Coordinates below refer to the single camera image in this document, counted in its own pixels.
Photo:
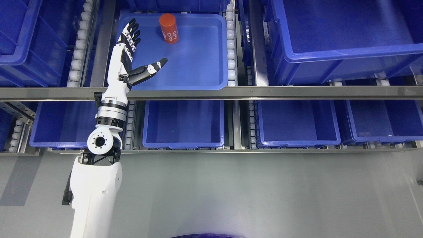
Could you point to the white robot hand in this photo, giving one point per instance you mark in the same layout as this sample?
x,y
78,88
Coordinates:
x,y
117,78

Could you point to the orange cylindrical capacitor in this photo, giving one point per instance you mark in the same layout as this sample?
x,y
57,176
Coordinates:
x,y
169,28

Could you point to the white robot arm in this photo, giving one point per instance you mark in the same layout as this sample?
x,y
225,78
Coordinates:
x,y
96,175

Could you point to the shallow blue tray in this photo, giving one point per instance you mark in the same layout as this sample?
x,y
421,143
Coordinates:
x,y
197,61

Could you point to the blue bin top centre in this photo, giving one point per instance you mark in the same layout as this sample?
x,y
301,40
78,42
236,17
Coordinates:
x,y
203,6

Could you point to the blue bin lower middle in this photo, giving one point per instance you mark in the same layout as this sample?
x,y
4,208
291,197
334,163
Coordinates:
x,y
183,124

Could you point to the blue bin upper left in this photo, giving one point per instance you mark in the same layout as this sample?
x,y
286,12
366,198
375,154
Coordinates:
x,y
35,41

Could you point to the blue bin lower left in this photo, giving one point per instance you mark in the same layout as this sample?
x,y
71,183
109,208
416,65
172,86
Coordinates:
x,y
79,124

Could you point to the large blue bin upper right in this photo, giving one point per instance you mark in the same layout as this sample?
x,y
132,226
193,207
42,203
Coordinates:
x,y
318,41

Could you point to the blue bin lower far right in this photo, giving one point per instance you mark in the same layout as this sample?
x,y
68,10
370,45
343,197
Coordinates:
x,y
379,121

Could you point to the metal shelf front rail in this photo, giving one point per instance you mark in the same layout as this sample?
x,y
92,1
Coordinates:
x,y
226,93

